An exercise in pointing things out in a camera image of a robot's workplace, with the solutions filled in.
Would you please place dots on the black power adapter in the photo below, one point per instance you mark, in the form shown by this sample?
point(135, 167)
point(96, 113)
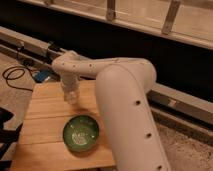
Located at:
point(52, 48)

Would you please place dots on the metal window bracket right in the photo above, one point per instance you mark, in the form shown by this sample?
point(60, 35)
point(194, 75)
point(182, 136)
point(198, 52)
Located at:
point(170, 17)

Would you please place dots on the blue box on floor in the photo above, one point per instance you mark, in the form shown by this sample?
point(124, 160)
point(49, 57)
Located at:
point(41, 76)

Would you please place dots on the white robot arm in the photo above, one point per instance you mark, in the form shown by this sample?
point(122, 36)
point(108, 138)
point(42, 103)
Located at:
point(121, 87)

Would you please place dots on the metal window bracket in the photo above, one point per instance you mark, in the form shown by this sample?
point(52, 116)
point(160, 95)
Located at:
point(170, 17)
point(110, 13)

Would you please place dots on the green ceramic bowl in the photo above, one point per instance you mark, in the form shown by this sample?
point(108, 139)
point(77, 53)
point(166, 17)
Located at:
point(81, 133)

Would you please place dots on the black chair base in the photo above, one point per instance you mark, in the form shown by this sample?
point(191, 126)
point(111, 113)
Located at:
point(7, 137)

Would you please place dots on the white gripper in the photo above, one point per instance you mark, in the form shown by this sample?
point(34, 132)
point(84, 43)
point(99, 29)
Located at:
point(70, 84)

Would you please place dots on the small white bottle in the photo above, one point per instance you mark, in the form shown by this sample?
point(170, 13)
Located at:
point(72, 98)

